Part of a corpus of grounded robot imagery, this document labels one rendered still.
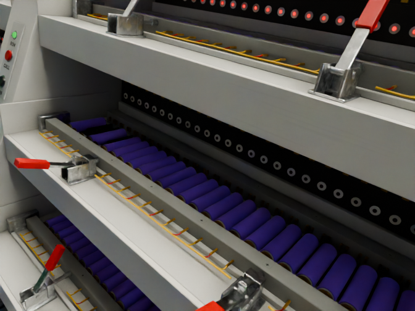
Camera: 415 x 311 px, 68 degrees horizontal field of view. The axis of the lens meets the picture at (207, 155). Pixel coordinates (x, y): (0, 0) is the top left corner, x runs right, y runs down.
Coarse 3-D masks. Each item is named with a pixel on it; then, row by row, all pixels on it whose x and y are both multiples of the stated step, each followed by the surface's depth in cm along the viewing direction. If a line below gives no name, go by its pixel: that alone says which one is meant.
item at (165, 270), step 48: (96, 96) 59; (48, 144) 48; (192, 144) 49; (48, 192) 42; (96, 192) 39; (288, 192) 40; (96, 240) 36; (144, 240) 32; (384, 240) 33; (144, 288) 31; (192, 288) 28
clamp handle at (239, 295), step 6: (240, 282) 25; (240, 288) 25; (246, 288) 25; (228, 294) 25; (234, 294) 25; (240, 294) 25; (222, 300) 24; (228, 300) 24; (234, 300) 24; (240, 300) 25; (204, 306) 22; (210, 306) 22; (216, 306) 22; (222, 306) 23; (228, 306) 23; (234, 306) 24
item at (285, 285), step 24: (48, 120) 50; (72, 144) 46; (96, 144) 45; (120, 168) 40; (144, 192) 37; (168, 192) 37; (168, 216) 35; (192, 216) 33; (216, 240) 31; (240, 240) 31; (240, 264) 30; (264, 264) 28; (288, 288) 26; (312, 288) 27
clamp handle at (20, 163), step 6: (72, 156) 40; (18, 162) 34; (24, 162) 34; (30, 162) 35; (36, 162) 35; (42, 162) 36; (48, 162) 37; (54, 162) 38; (60, 162) 39; (72, 162) 40; (36, 168) 36; (42, 168) 36; (48, 168) 37
